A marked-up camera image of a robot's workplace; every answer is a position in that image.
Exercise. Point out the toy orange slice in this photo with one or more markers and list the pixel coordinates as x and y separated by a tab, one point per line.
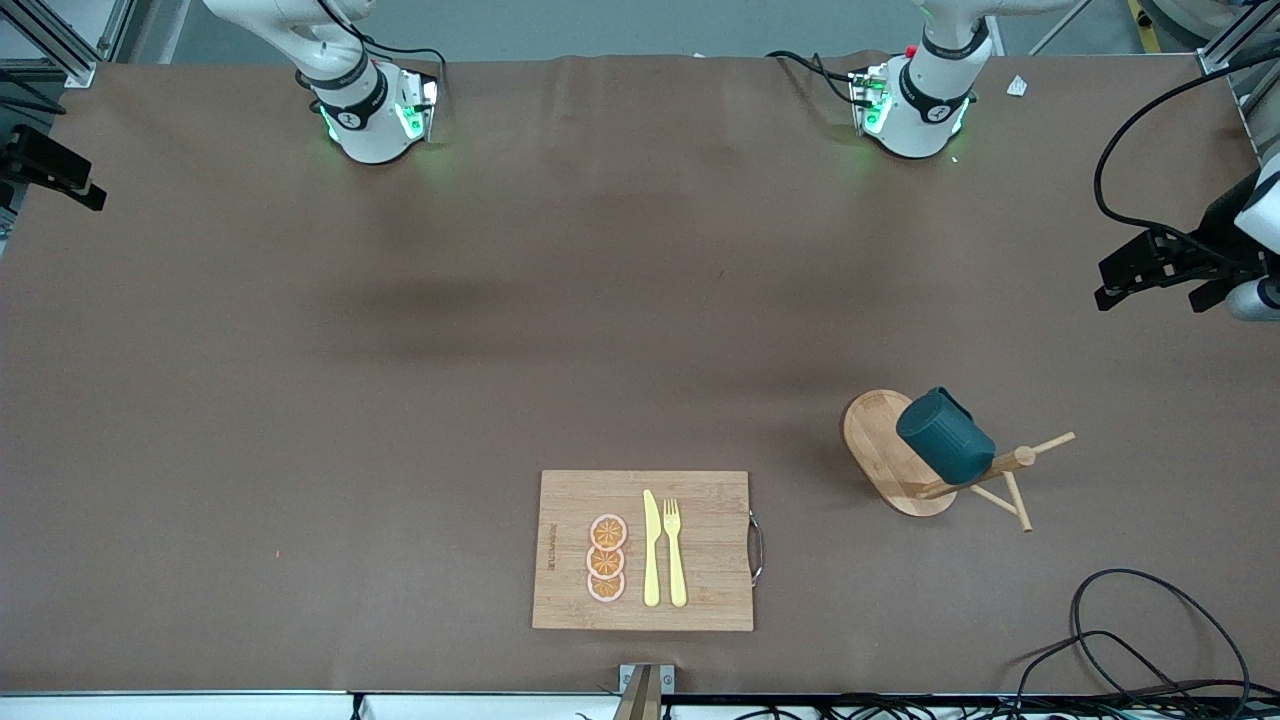
605	563
606	588
608	531

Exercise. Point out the bamboo cutting board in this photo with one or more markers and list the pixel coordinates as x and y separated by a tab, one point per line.
700	500

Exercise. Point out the wooden mug tree stand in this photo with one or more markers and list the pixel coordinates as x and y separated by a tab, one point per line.
880	440

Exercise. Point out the small white paper scrap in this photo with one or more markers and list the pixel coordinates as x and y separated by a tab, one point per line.
1017	86

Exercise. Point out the brown table cover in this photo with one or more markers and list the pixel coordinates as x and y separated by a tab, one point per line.
300	600

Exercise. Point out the aluminium frame profile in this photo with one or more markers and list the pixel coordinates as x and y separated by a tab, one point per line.
1215	58
70	65

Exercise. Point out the yellow plastic fork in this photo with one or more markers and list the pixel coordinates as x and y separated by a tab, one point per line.
676	570

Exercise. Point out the metal table edge bracket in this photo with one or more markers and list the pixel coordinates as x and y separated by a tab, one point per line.
645	690

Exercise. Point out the yellow plastic knife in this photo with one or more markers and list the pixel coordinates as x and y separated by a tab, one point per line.
651	560

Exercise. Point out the dark green ribbed cup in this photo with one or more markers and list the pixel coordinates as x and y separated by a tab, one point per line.
945	435

